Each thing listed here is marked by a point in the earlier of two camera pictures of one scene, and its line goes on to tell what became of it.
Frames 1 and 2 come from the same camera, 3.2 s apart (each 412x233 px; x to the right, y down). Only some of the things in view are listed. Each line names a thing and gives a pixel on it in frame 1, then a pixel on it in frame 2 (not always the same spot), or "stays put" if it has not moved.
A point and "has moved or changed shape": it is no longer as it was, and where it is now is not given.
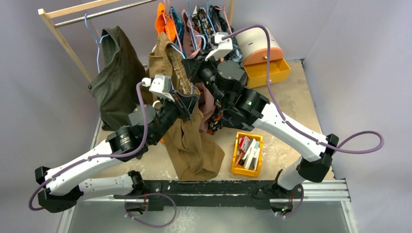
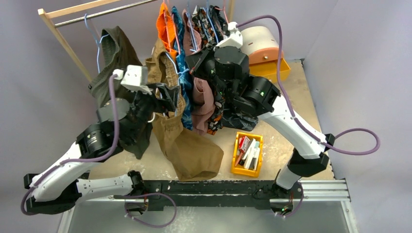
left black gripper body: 182,110 -> 164,104
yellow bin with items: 248,153 stays put
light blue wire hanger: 184,58 -> 178,74
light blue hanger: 98,43 stays put
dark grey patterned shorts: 219,25 stays put
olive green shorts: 115,86 stays put
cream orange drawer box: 252,43 stays put
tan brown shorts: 198,151 has moved or changed shape
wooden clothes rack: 47,12 stays put
